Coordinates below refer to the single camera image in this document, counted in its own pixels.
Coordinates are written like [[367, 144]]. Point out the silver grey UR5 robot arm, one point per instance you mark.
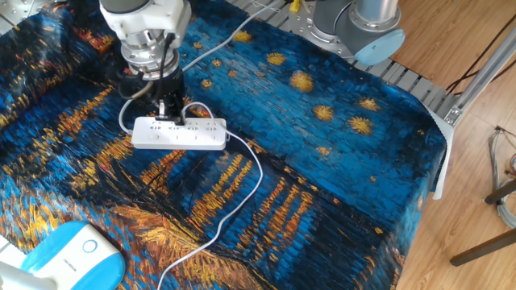
[[363, 28]]

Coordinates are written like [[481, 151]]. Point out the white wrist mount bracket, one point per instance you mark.
[[145, 18]]

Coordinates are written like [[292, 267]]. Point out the white power strip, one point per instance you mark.
[[181, 137]]

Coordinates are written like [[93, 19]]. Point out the blue and white desk lamp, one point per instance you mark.
[[72, 258]]

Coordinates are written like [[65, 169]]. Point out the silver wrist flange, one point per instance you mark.
[[145, 54]]

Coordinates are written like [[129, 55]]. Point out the starry night painted tablecloth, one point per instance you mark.
[[322, 161]]

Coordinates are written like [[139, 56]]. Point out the silver robot mounting plate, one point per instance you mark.
[[306, 32]]

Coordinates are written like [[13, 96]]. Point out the silver screwed metal plate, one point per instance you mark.
[[18, 8]]

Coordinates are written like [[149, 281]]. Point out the dark brown wooden leg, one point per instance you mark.
[[483, 246], [500, 193]]

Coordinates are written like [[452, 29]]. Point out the small yellow object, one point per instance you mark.
[[295, 5]]

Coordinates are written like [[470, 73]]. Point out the aluminium frame beam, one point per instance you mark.
[[479, 80]]

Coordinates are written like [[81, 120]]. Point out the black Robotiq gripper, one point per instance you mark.
[[171, 84]]

